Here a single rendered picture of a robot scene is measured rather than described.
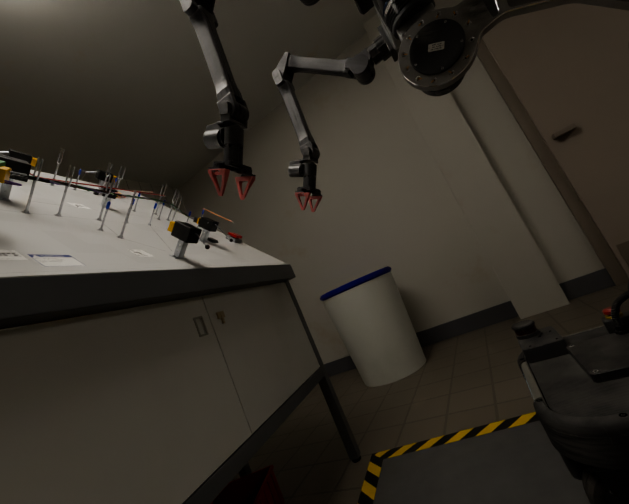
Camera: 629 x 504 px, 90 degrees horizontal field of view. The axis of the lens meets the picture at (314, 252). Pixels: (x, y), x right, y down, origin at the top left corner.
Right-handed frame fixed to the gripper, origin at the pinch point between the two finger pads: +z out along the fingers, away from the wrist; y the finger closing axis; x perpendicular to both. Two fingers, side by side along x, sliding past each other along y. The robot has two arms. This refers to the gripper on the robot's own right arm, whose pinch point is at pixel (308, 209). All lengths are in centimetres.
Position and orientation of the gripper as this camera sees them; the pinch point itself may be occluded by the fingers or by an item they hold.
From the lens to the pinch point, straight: 141.4
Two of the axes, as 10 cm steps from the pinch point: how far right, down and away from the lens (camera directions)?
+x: 8.9, 0.7, -4.4
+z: -0.5, 10.0, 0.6
